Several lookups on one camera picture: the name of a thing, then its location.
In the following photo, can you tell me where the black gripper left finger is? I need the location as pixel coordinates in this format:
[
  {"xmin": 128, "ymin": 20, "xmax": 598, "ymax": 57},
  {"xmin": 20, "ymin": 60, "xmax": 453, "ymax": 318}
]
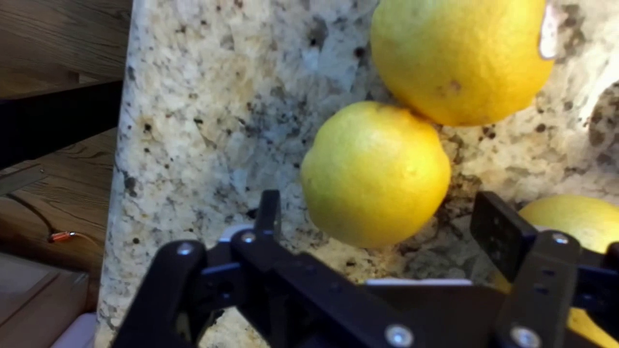
[{"xmin": 113, "ymin": 190, "xmax": 415, "ymax": 348}]

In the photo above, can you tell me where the lemon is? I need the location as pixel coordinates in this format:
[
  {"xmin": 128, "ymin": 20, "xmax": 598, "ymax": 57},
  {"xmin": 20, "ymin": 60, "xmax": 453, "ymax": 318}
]
[
  {"xmin": 301, "ymin": 103, "xmax": 451, "ymax": 248},
  {"xmin": 370, "ymin": 0, "xmax": 560, "ymax": 126},
  {"xmin": 519, "ymin": 194, "xmax": 619, "ymax": 348}
]

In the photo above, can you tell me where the wooden lower cabinet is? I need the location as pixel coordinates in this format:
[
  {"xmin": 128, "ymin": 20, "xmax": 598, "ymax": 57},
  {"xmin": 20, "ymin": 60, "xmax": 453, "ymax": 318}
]
[{"xmin": 0, "ymin": 0, "xmax": 132, "ymax": 348}]

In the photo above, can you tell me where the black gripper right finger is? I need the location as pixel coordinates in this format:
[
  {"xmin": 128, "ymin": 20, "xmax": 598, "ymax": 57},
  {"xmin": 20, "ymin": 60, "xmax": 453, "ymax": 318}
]
[{"xmin": 471, "ymin": 192, "xmax": 619, "ymax": 348}]

